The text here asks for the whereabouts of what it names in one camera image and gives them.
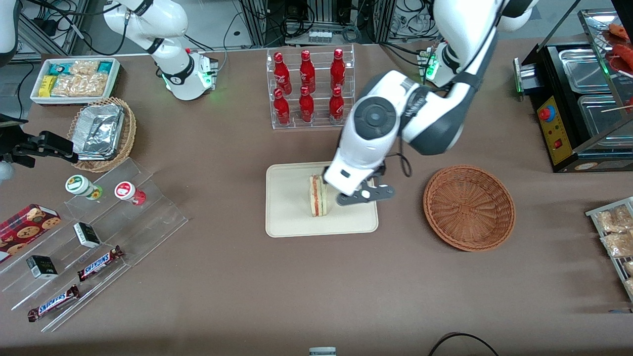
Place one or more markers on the triangle sandwich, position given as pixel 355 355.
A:
pixel 317 198

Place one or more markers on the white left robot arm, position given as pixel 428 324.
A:
pixel 460 29

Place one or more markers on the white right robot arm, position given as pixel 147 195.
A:
pixel 173 74

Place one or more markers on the cream plastic tray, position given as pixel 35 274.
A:
pixel 292 198

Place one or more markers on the small tan wicker basket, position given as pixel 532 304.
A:
pixel 129 138

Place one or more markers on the round brown wicker basket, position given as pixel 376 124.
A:
pixel 470 207

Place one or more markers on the tray of packaged crackers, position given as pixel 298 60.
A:
pixel 593 213

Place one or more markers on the green lid cup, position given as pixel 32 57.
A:
pixel 79 184

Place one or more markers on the stack of foil containers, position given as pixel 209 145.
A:
pixel 99 131

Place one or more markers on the white rectangular snack box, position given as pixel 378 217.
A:
pixel 37 100

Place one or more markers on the clear acrylic bottle rack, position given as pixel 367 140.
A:
pixel 321 118

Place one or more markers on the yellow snack pack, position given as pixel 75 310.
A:
pixel 47 85

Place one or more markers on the clear bag of crackers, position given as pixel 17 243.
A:
pixel 84 67
pixel 81 85

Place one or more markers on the red cola bottle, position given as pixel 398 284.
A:
pixel 306 105
pixel 336 105
pixel 307 69
pixel 338 66
pixel 282 106
pixel 281 69

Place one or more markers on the teal snack pack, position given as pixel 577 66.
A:
pixel 105 66
pixel 59 68

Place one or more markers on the red cookie box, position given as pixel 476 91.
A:
pixel 24 227

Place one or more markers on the red lid cup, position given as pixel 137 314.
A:
pixel 126 190

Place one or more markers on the small black box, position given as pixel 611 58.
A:
pixel 42 267
pixel 86 235

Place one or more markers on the Snickers chocolate bar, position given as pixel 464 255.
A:
pixel 99 263
pixel 53 303

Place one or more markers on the clear acrylic stepped display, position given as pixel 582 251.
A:
pixel 158 217

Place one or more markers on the white power strip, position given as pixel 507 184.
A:
pixel 320 35

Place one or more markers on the small grey device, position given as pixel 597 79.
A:
pixel 322 352

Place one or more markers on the silver control box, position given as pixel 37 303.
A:
pixel 524 74

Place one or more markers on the black food warmer yellow panel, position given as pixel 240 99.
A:
pixel 556 128

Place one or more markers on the clear bag of pastry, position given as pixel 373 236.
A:
pixel 613 220
pixel 629 268
pixel 629 286
pixel 618 244

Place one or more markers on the thin wooden skewer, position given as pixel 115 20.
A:
pixel 618 108

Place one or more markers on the aluminium frame rack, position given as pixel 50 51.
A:
pixel 259 24

